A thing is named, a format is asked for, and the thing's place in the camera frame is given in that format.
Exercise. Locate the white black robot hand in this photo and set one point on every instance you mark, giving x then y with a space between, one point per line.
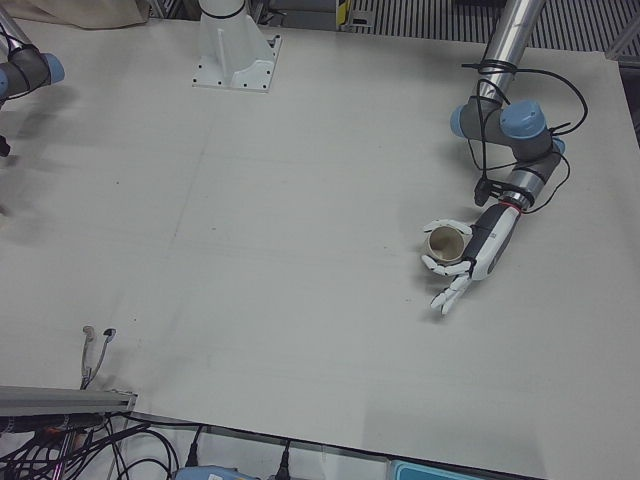
492 240

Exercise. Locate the beige paper cup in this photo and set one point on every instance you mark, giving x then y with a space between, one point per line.
447 245

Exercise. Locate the light blue plastic bin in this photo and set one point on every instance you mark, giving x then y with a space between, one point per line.
460 471

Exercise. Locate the beige cloth bag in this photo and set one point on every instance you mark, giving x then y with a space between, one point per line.
75 12

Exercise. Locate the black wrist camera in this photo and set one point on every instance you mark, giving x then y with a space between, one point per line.
487 190

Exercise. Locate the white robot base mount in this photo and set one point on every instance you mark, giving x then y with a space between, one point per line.
235 45

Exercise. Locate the aluminium extrusion post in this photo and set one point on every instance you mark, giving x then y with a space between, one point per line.
65 397

